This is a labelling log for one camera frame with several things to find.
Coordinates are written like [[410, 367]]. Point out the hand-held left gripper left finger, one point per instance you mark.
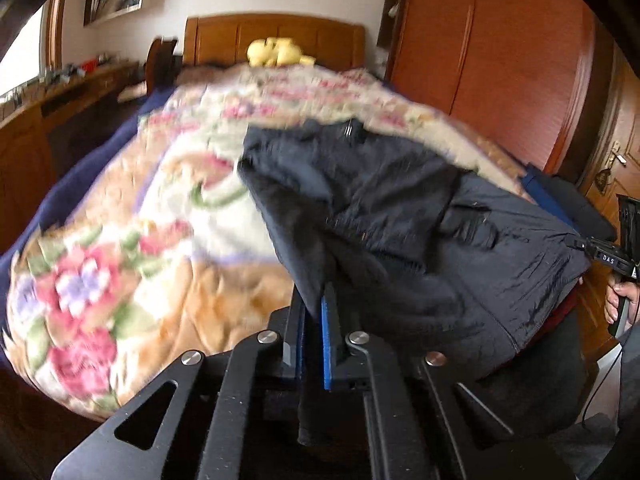
[[300, 345]]

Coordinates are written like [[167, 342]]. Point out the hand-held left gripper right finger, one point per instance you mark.
[[327, 350]]

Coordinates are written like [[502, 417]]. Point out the black jacket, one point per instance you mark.
[[400, 220]]

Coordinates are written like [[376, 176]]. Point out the person's right hand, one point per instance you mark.
[[614, 305]]

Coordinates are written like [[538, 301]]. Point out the wooden door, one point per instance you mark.
[[620, 120]]

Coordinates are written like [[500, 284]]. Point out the floral blanket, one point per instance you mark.
[[175, 240]]

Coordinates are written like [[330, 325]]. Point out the wooden slatted wardrobe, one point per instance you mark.
[[500, 60]]

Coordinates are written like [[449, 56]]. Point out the yellow plush toy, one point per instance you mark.
[[272, 52]]

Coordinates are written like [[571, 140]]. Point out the wooden chair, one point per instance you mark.
[[160, 65]]

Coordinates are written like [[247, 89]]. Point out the wooden bed headboard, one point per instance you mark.
[[220, 40]]

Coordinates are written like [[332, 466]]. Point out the wooden desk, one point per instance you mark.
[[25, 160]]

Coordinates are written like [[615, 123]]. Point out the red basket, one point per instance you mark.
[[90, 64]]

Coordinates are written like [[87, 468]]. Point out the window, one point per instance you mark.
[[25, 60]]

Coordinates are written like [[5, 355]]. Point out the row of books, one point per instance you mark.
[[95, 2]]

